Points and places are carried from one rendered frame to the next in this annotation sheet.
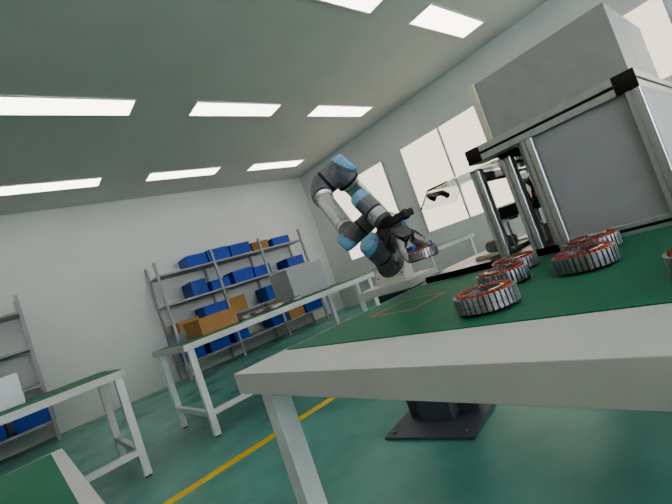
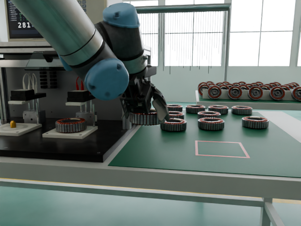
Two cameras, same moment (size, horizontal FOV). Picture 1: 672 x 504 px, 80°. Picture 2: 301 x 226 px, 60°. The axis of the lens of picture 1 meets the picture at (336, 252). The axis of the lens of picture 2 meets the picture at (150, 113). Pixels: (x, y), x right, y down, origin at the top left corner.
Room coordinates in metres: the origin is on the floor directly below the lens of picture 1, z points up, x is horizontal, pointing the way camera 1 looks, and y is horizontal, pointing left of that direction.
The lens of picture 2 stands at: (1.81, 0.35, 1.02)
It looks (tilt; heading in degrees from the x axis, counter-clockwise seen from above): 10 degrees down; 230
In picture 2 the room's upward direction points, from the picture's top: straight up
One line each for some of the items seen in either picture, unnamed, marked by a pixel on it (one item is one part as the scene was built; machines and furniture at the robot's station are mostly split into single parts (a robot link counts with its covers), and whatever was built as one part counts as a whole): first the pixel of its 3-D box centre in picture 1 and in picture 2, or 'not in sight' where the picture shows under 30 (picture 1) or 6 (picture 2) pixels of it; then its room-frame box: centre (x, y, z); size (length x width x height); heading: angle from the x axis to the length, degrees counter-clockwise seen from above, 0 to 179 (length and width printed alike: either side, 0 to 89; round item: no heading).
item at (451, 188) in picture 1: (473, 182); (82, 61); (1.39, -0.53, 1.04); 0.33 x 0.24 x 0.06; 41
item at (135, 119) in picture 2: (421, 253); (147, 116); (1.31, -0.26, 0.87); 0.11 x 0.11 x 0.04
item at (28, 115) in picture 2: not in sight; (34, 116); (1.48, -0.85, 0.80); 0.08 x 0.05 x 0.06; 131
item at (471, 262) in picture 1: (523, 245); (44, 133); (1.50, -0.67, 0.76); 0.64 x 0.47 x 0.02; 131
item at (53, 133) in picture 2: (503, 249); (71, 131); (1.43, -0.57, 0.78); 0.15 x 0.15 x 0.01; 41
